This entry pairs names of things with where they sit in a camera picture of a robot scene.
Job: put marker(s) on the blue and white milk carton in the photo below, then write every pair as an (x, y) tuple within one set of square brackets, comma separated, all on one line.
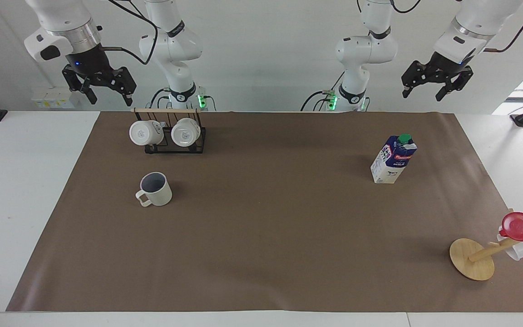
[(391, 163)]

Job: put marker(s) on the white cup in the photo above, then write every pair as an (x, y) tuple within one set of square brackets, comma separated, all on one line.
[(518, 250)]

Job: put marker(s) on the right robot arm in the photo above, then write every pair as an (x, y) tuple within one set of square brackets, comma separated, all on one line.
[(177, 43)]

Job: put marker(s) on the wooden mug tree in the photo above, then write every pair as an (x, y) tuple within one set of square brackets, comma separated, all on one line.
[(470, 261)]

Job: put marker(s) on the white mug with grey inside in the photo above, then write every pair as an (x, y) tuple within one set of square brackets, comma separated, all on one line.
[(161, 193)]

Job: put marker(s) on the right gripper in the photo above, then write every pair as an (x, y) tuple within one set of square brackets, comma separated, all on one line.
[(88, 61)]

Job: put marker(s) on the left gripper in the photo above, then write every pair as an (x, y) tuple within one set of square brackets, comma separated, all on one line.
[(450, 66)]

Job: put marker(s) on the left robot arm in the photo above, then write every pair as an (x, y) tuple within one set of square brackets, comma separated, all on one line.
[(366, 47)]

